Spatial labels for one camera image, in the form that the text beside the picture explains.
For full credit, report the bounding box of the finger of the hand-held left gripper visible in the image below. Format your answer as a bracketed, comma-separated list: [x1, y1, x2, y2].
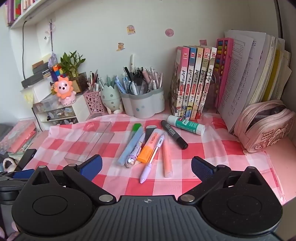
[0, 169, 35, 183]

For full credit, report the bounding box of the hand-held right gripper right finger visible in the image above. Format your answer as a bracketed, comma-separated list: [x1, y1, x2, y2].
[178, 156, 264, 206]

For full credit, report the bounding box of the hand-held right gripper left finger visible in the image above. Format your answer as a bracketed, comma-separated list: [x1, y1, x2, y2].
[32, 155, 116, 206]

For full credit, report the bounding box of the clear plastic pencil box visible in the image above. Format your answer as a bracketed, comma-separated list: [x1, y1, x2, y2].
[63, 120, 115, 163]

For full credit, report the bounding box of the peach pen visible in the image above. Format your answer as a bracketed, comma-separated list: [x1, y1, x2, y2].
[162, 139, 174, 178]

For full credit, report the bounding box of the purple globe-topped pen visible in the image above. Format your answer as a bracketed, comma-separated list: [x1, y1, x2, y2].
[125, 127, 146, 168]

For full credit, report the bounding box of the black marker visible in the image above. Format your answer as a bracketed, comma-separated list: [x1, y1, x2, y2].
[161, 120, 189, 149]

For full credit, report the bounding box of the purple mechanical pencil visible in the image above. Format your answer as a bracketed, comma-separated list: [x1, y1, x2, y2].
[139, 134, 165, 184]

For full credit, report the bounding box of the orange highlighter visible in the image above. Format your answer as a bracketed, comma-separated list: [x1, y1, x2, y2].
[137, 128, 160, 163]

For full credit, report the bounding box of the green highlighter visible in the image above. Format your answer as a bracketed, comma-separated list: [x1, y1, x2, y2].
[117, 123, 142, 166]

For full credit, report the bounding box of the pencil lead case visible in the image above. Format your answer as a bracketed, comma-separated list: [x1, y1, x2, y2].
[145, 125, 158, 141]

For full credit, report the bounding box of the black flat object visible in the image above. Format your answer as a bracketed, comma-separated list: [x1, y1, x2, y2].
[15, 149, 37, 171]

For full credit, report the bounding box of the plush toy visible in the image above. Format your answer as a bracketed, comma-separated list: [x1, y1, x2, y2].
[0, 157, 17, 173]

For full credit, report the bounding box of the pink checked cloth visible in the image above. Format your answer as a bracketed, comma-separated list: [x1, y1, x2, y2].
[22, 113, 287, 207]

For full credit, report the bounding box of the pink notebook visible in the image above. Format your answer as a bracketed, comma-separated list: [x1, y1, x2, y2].
[0, 120, 37, 154]

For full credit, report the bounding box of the dark grey cloth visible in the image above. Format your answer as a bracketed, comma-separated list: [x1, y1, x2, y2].
[0, 124, 14, 139]

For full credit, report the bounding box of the green and white glue stick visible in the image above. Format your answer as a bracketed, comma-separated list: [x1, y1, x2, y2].
[167, 115, 205, 136]

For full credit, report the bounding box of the white drawer organizer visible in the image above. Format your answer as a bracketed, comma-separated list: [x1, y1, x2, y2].
[32, 94, 91, 132]

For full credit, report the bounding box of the pink perforated pen holder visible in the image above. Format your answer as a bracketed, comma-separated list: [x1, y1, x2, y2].
[83, 89, 104, 115]

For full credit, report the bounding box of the pink pencil pouch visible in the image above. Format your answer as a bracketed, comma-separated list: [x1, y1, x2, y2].
[233, 100, 292, 153]

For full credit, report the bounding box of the green egg-shaped pen holder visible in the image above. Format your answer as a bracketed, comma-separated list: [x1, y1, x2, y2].
[100, 85, 123, 114]

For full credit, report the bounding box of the clear acrylic bookend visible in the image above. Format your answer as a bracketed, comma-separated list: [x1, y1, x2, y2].
[207, 70, 223, 109]

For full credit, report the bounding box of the grey flower-shaped pen holder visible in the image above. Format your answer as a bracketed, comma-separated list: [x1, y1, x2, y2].
[120, 86, 166, 119]

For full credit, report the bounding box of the orange lion toy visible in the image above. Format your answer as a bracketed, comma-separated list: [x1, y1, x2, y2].
[50, 75, 77, 106]

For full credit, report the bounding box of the bunch of thin pens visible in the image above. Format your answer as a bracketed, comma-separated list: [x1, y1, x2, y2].
[87, 70, 100, 93]

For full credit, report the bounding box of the white storage box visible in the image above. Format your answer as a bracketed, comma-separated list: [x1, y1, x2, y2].
[20, 80, 55, 102]

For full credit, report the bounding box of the bunch of light pens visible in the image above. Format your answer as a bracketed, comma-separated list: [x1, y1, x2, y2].
[99, 74, 116, 90]

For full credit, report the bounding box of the grey flat box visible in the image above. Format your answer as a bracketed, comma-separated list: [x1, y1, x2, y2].
[21, 74, 48, 89]

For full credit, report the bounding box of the black-rimmed magnifying glass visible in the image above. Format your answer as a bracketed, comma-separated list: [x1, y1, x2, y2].
[128, 77, 149, 96]

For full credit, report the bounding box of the stack of paper booklets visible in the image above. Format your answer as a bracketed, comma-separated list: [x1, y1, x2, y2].
[217, 29, 292, 133]

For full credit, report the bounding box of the colourful cube toy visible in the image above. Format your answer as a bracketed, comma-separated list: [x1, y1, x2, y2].
[50, 65, 68, 82]

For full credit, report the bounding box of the pink abacus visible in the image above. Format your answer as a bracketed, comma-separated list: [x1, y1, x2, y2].
[214, 37, 234, 108]

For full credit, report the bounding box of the bunch of pastel pens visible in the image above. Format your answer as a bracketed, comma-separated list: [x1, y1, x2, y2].
[114, 54, 163, 95]

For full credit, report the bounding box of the bamboo plant in glass pot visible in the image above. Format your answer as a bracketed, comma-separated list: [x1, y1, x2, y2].
[59, 50, 90, 94]

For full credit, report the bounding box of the small dark box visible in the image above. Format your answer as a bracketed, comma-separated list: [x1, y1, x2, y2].
[32, 61, 50, 75]

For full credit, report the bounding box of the purple hanging ornament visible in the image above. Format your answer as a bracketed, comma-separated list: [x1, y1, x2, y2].
[44, 20, 59, 68]

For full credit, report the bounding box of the row of shelf books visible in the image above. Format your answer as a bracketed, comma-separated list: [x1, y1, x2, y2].
[5, 0, 37, 25]

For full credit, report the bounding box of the black wall cable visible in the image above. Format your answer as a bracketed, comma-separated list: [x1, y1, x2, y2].
[21, 20, 28, 80]

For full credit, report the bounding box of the white wall shelf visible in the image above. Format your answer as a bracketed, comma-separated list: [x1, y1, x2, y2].
[9, 0, 60, 29]

